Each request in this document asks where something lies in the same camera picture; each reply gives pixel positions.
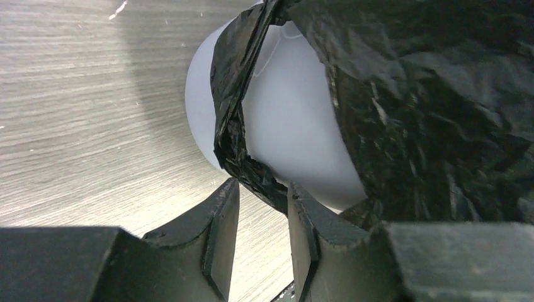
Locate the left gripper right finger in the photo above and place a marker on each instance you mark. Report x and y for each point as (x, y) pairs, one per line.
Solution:
(334, 260)

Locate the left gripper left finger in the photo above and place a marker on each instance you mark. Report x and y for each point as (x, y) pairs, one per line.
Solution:
(190, 258)

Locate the grey translucent trash bin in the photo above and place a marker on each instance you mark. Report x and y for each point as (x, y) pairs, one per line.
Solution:
(290, 124)

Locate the black trash bag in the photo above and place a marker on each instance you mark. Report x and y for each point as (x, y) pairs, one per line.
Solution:
(433, 100)

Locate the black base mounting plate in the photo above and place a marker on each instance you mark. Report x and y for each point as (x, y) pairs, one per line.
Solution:
(286, 295)

